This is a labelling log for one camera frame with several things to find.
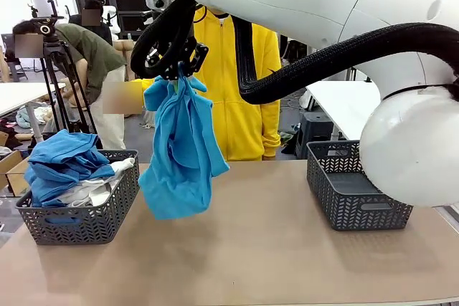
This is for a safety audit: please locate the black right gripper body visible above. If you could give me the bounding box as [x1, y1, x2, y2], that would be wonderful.
[174, 35, 202, 57]

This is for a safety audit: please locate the blue garment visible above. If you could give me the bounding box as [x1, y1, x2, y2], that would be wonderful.
[24, 128, 116, 209]
[138, 75, 231, 221]

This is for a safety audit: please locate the white garment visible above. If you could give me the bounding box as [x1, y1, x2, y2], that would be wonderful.
[64, 157, 136, 209]

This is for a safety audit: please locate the person's left forearm yellow sleeve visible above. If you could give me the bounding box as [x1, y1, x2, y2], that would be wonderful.
[260, 103, 283, 159]

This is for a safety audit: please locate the tan mannequin lower body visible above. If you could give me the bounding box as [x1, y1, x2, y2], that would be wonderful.
[112, 39, 138, 82]

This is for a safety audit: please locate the person in yellow hoodie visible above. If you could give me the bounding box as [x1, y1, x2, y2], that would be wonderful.
[141, 6, 283, 162]

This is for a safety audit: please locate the person in olive shirt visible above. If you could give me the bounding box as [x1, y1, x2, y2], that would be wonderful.
[12, 21, 128, 151]

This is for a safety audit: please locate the black stool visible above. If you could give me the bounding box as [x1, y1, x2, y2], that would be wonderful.
[295, 111, 337, 160]

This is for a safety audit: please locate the pale clothing pile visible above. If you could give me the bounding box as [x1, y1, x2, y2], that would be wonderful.
[15, 105, 55, 131]

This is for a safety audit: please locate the grey plastic lattice basket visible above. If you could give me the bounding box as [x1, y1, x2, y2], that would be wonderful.
[15, 148, 141, 247]
[306, 140, 415, 232]

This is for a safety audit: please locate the brown cardboard box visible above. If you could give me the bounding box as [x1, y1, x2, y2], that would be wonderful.
[0, 149, 32, 196]

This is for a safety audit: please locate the black tripod with camera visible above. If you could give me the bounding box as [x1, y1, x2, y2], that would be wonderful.
[27, 0, 104, 150]

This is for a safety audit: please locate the right arm black cable sleeve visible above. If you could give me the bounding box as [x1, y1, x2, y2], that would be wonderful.
[129, 0, 459, 106]

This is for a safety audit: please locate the white table by wall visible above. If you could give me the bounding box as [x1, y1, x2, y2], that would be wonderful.
[306, 80, 382, 141]

